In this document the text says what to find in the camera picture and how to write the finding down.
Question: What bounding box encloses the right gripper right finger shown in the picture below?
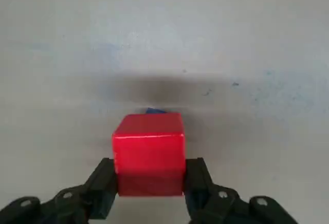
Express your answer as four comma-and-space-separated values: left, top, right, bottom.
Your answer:
182, 157, 300, 224

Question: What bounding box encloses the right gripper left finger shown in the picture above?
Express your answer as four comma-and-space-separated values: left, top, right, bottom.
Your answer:
0, 157, 120, 224

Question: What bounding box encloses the red wooden cube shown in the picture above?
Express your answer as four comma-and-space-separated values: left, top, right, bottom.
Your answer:
111, 113, 186, 197

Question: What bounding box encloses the blue wooden cube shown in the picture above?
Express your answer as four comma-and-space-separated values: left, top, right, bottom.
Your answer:
145, 107, 168, 115

